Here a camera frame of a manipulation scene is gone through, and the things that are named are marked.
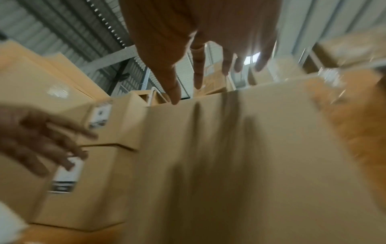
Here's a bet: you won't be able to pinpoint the squarish taped cardboard box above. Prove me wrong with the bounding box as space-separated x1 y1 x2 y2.
0 57 97 120
120 76 386 244

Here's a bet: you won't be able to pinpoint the fragile sticker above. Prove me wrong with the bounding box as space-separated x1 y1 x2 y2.
49 156 84 194
88 105 111 130

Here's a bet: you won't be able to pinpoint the person's left hand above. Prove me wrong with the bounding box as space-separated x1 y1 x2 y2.
0 105 99 177

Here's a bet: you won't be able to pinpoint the cardboard box white labels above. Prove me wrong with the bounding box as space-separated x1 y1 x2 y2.
312 31 386 68

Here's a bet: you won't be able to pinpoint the brown cardboard box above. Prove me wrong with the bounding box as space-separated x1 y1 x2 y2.
192 62 236 96

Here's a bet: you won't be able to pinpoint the person's right hand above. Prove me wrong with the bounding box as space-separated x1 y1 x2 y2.
119 0 284 105

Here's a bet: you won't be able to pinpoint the small taped cardboard box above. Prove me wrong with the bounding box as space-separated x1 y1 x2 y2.
32 145 136 232
64 92 152 152

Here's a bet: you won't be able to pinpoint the white backing paper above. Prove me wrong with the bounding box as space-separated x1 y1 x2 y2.
0 202 29 244

